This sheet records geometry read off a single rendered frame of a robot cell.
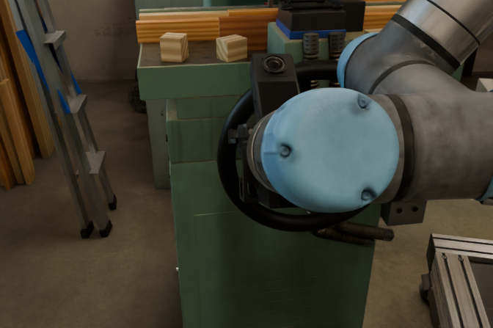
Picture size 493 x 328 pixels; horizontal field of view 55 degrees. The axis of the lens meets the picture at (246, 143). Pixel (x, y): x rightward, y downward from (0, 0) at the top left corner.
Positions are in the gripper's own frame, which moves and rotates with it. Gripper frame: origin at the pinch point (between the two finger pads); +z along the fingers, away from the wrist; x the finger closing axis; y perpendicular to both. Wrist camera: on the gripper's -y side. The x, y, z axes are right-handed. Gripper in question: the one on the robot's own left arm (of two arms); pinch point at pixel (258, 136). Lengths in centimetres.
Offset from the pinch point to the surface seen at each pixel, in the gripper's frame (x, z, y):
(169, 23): -12.7, 31.0, -23.5
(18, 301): -67, 98, 48
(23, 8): -59, 85, -43
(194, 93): -8.2, 21.7, -8.6
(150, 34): -16.6, 31.8, -21.7
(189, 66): -9.0, 19.3, -13.0
